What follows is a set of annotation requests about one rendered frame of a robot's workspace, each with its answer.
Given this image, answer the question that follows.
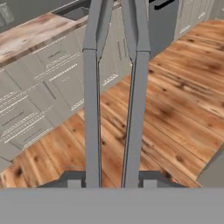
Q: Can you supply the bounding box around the grey wall socket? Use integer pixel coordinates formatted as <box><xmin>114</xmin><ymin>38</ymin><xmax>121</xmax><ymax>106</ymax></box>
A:
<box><xmin>0</xmin><ymin>4</ymin><xmax>16</xmax><ymax>26</ymax></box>

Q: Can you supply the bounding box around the pale grey cupboard door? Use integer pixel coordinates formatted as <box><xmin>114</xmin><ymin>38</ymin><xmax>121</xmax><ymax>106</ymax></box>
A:
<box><xmin>99</xmin><ymin>7</ymin><xmax>133</xmax><ymax>87</ymax></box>
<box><xmin>38</xmin><ymin>59</ymin><xmax>88</xmax><ymax>113</ymax></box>

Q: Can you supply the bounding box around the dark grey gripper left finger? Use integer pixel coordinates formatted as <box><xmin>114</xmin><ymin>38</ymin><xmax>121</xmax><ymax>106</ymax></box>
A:
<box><xmin>38</xmin><ymin>171</ymin><xmax>87</xmax><ymax>189</ymax></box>

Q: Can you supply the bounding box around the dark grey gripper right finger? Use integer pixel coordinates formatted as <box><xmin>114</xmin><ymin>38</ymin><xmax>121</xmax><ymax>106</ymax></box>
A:
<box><xmin>138</xmin><ymin>171</ymin><xmax>187</xmax><ymax>189</ymax></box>

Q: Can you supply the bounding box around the black dishwasher handle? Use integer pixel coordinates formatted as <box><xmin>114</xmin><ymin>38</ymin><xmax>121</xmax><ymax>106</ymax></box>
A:
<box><xmin>153</xmin><ymin>0</ymin><xmax>177</xmax><ymax>11</ymax></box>

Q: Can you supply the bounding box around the grey cupboard door handle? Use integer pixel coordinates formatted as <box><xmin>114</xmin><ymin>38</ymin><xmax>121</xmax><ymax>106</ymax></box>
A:
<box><xmin>115</xmin><ymin>39</ymin><xmax>123</xmax><ymax>61</ymax></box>
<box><xmin>42</xmin><ymin>80</ymin><xmax>58</xmax><ymax>101</ymax></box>

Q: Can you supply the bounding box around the grey drawer handle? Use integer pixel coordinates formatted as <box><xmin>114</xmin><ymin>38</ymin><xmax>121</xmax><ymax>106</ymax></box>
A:
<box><xmin>22</xmin><ymin>127</ymin><xmax>46</xmax><ymax>144</ymax></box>
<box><xmin>1</xmin><ymin>109</ymin><xmax>26</xmax><ymax>127</ymax></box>
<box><xmin>47</xmin><ymin>50</ymin><xmax>64</xmax><ymax>60</ymax></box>

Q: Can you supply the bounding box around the dark sink basin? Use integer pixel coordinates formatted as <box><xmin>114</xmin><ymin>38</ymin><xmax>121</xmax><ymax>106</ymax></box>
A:
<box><xmin>51</xmin><ymin>4</ymin><xmax>91</xmax><ymax>22</ymax></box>

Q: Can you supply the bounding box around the pale grey drawer front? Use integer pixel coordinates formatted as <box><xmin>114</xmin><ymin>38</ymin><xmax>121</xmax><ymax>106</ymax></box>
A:
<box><xmin>0</xmin><ymin>83</ymin><xmax>43</xmax><ymax>132</ymax></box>
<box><xmin>3</xmin><ymin>112</ymin><xmax>58</xmax><ymax>151</ymax></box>
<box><xmin>32</xmin><ymin>29</ymin><xmax>86</xmax><ymax>73</ymax></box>

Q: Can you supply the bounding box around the grey cupboard side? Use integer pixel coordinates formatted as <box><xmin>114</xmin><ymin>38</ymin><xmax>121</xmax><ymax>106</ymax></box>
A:
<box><xmin>195</xmin><ymin>150</ymin><xmax>224</xmax><ymax>189</ymax></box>

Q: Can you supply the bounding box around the dark grey dishwasher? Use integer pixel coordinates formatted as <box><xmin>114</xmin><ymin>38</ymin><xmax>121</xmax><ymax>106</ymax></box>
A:
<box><xmin>147</xmin><ymin>0</ymin><xmax>180</xmax><ymax>60</ymax></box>

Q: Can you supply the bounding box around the pale grey cupboard run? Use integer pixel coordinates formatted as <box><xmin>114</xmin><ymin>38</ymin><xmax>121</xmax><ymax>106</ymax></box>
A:
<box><xmin>174</xmin><ymin>0</ymin><xmax>224</xmax><ymax>41</ymax></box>

